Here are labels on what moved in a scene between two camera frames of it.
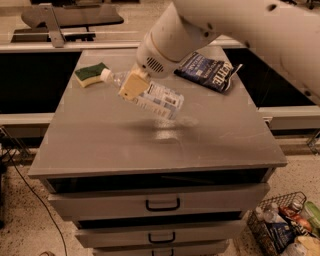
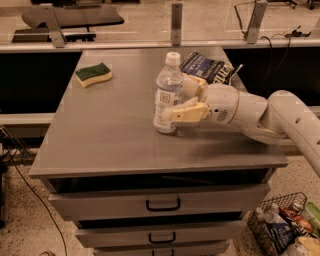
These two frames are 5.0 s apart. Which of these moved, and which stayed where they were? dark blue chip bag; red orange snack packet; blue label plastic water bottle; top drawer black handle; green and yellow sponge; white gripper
Moved: white gripper; blue label plastic water bottle
Stayed: red orange snack packet; dark blue chip bag; top drawer black handle; green and yellow sponge
